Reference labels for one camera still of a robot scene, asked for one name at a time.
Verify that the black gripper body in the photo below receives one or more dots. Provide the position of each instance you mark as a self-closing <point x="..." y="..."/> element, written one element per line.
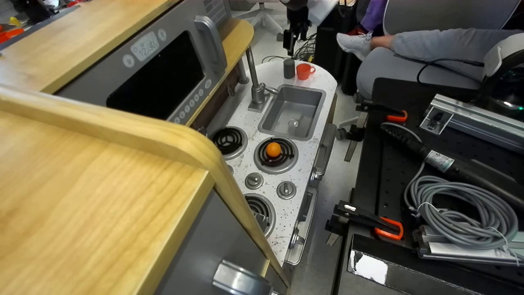
<point x="296" y="19"/>

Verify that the orange cup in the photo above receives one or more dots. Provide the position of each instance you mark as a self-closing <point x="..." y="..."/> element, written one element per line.
<point x="303" y="73"/>

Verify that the white swivel chair base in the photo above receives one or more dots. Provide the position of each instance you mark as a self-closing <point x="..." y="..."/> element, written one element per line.
<point x="270" y="19"/>

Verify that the white sneaker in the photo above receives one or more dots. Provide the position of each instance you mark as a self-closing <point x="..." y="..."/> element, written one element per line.
<point x="353" y="45"/>

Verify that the grey toy faucet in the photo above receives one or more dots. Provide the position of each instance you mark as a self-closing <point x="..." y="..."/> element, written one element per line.
<point x="255" y="91"/>

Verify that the grey toy sink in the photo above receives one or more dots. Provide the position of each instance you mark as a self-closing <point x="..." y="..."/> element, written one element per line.
<point x="291" y="112"/>

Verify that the white speckled toy counter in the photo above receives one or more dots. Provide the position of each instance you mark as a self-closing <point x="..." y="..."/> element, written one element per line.
<point x="242" y="117"/>

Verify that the orange ball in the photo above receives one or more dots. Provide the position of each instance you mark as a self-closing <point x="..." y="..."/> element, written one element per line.
<point x="273" y="150"/>

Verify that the black coil toy burner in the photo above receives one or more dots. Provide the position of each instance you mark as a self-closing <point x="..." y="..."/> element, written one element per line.
<point x="227" y="142"/>
<point x="260" y="214"/>
<point x="275" y="162"/>

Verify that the person in grey trousers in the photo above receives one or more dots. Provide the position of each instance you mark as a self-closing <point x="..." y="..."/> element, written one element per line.
<point x="430" y="47"/>

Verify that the grey toy microwave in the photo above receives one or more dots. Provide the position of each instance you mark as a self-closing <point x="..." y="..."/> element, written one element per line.
<point x="157" y="83"/>

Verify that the grey round toy knob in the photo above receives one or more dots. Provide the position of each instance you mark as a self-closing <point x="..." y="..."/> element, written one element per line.
<point x="286" y="191"/>
<point x="253" y="181"/>

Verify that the grey office chair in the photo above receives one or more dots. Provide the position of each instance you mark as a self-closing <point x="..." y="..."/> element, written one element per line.
<point x="447" y="14"/>

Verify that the black perforated pegboard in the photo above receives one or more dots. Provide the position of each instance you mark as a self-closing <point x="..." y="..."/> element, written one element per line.
<point x="386" y="175"/>

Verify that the long aluminium extrusion bar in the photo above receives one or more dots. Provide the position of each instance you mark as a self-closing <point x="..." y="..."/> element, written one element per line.
<point x="479" y="124"/>

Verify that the wooden toy kitchen shelf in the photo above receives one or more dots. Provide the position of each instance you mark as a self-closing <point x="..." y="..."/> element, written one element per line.
<point x="65" y="44"/>

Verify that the shiny reflective sheet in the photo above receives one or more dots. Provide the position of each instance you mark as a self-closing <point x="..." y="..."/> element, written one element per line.
<point x="368" y="266"/>

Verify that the wooden toy kitchen cabinet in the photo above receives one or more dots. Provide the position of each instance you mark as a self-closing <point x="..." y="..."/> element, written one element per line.
<point x="86" y="203"/>

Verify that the short aluminium extrusion bar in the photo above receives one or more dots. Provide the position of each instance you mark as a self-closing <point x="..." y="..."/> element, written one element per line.
<point x="463" y="248"/>

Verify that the black flat panel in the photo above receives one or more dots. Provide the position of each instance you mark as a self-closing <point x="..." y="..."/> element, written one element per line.
<point x="435" y="276"/>

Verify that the red plastic object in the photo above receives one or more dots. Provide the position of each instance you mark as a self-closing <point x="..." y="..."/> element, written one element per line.
<point x="9" y="35"/>

